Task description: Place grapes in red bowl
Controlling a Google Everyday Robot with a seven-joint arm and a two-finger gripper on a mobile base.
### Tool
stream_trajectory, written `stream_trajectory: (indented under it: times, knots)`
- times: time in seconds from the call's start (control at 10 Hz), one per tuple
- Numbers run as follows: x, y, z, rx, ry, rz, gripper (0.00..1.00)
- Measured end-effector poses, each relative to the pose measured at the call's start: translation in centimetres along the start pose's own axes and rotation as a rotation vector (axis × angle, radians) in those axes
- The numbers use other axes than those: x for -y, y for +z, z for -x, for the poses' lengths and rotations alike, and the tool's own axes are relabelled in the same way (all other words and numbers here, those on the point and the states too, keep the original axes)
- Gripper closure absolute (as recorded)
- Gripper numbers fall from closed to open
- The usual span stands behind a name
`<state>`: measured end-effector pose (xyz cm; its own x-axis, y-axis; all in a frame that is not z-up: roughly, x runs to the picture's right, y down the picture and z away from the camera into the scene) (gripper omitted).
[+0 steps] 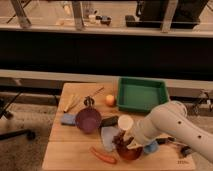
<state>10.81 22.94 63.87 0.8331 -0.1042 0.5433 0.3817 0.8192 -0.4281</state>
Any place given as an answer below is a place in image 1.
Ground dark grapes bunch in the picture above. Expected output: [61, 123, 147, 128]
[112, 132, 128, 148]

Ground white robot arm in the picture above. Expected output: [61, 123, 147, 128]
[118, 101, 213, 163]

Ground purple bowl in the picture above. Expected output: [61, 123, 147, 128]
[75, 107, 102, 134]

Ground red bowl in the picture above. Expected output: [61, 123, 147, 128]
[116, 141, 143, 161]

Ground orange fruit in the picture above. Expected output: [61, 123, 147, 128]
[105, 94, 116, 107]

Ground wooden spoon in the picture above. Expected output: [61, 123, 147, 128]
[84, 87, 103, 106]

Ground green plastic tray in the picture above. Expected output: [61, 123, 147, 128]
[117, 77, 169, 113]

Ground black rectangular block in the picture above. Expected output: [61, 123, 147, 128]
[101, 116, 118, 127]

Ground yellow banana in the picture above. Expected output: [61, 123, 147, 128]
[63, 94, 79, 113]

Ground wooden table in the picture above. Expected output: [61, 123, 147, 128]
[42, 83, 195, 171]

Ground light blue cloth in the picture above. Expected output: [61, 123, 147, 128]
[101, 126, 119, 152]

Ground blue sponge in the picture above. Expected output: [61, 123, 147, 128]
[61, 113, 76, 126]

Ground orange carrot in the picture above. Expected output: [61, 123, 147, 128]
[90, 147, 117, 164]

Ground blue cup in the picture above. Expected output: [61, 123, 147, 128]
[143, 141, 159, 154]

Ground black tripod stand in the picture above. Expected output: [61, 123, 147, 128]
[0, 90, 37, 141]

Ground black tool on table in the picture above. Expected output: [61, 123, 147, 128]
[156, 137, 193, 158]

